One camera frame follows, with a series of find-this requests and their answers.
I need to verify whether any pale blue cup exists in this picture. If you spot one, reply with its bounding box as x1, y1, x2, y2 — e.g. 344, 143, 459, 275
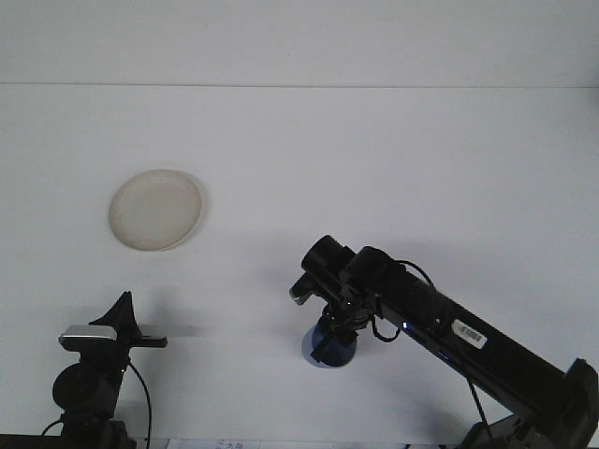
301, 315, 359, 369

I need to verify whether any pale round plate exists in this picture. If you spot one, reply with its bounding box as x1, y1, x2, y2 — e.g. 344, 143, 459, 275
108, 168, 203, 253

